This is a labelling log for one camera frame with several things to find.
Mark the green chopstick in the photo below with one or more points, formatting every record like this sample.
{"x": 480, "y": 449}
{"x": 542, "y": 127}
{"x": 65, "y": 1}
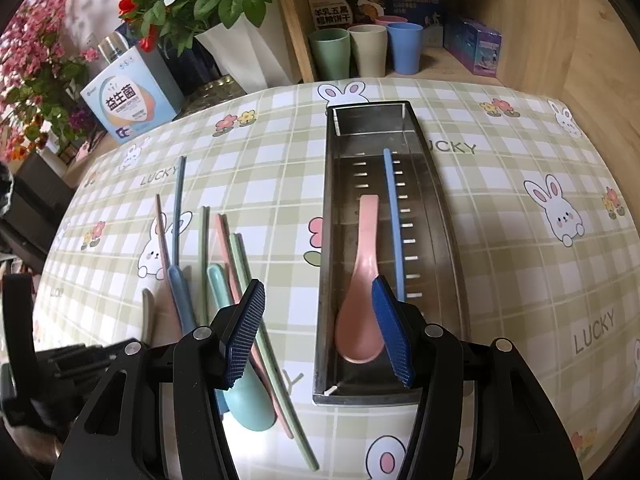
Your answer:
{"x": 290, "y": 410}
{"x": 204, "y": 260}

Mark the wooden shelf unit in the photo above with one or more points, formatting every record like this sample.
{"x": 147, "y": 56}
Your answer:
{"x": 550, "y": 20}

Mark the gold metal tray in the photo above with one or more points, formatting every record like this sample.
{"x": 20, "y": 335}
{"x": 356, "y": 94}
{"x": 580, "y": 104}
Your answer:
{"x": 210, "y": 92}

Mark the dark furniture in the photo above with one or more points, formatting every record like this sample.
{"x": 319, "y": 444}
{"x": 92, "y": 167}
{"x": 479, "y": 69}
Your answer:
{"x": 35, "y": 195}

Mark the green cup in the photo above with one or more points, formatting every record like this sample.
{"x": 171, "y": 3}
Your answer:
{"x": 330, "y": 57}

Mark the blue cup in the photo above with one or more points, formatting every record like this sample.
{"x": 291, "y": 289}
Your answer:
{"x": 405, "y": 50}

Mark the pink flower plant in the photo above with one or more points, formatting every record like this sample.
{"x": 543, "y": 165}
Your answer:
{"x": 40, "y": 25}

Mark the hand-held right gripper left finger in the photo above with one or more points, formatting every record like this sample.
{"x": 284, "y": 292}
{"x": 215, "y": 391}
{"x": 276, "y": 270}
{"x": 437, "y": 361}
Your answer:
{"x": 245, "y": 332}

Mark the red rose plant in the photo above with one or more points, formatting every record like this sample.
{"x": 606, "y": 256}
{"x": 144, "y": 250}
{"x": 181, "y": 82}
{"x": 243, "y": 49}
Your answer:
{"x": 165, "y": 0}

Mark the stainless steel utensil tray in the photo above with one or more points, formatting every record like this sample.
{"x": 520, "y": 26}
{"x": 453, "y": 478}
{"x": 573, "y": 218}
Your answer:
{"x": 350, "y": 180}

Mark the blue printed box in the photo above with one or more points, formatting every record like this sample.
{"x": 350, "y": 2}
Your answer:
{"x": 415, "y": 0}

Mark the pink spoon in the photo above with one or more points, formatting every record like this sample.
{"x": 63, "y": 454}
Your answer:
{"x": 357, "y": 330}

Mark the beige cup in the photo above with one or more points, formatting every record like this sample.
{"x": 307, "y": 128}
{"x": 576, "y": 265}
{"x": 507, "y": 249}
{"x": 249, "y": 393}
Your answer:
{"x": 367, "y": 52}

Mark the white faceted vase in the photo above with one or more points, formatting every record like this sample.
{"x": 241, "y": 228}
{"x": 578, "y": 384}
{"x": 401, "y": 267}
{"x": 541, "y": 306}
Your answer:
{"x": 260, "y": 55}

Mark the blue chopstick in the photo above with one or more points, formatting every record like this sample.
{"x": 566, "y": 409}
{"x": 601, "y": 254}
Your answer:
{"x": 178, "y": 210}
{"x": 392, "y": 210}

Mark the metal bottle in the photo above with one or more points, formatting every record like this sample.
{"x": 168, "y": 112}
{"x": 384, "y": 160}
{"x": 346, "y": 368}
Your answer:
{"x": 112, "y": 47}

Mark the dark blue box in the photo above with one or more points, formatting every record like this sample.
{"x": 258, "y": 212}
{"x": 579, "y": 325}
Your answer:
{"x": 195, "y": 70}

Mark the purple box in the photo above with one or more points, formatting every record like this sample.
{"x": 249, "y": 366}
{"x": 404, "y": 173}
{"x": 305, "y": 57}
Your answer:
{"x": 472, "y": 45}

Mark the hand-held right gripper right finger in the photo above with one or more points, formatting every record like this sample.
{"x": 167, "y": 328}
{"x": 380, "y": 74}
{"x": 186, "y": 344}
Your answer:
{"x": 392, "y": 332}

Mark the teal spoon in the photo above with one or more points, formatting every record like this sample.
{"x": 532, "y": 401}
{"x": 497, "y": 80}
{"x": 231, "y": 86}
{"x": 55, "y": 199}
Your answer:
{"x": 250, "y": 405}

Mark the beige spoon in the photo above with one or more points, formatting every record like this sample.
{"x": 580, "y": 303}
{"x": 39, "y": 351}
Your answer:
{"x": 147, "y": 315}

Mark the blue spoon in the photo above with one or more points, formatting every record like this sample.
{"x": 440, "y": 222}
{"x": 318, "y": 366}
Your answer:
{"x": 181, "y": 300}

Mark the checked rabbit print tablecloth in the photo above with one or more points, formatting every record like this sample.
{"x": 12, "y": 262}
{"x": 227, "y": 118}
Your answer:
{"x": 500, "y": 260}

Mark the white blue orange box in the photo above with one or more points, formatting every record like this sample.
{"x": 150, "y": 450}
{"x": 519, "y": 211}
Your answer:
{"x": 130, "y": 105}

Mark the pink cup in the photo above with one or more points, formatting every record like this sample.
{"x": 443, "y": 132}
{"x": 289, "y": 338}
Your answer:
{"x": 390, "y": 21}

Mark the white green box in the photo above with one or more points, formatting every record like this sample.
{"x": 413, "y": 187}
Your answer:
{"x": 322, "y": 5}

